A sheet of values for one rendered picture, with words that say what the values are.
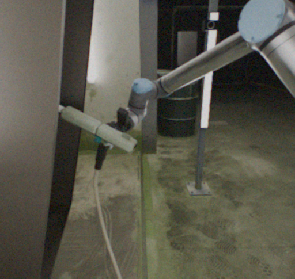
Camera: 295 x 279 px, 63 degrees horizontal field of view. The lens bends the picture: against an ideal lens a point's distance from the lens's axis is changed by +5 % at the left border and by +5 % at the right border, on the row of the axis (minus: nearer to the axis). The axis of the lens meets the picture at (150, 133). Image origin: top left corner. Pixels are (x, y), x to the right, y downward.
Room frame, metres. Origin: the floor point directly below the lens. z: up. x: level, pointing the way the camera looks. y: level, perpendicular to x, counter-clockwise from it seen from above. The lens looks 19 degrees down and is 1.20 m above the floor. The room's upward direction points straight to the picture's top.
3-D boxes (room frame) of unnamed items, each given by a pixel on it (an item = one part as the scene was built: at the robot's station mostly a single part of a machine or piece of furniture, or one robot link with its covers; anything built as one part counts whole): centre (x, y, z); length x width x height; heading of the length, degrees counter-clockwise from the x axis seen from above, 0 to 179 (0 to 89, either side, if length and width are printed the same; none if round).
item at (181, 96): (3.40, -0.40, 0.44); 0.59 x 0.58 x 0.89; 18
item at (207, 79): (1.83, -0.44, 1.02); 0.06 x 0.02 x 0.83; 93
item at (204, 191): (1.86, -0.43, 0.01); 0.20 x 0.20 x 0.01; 3
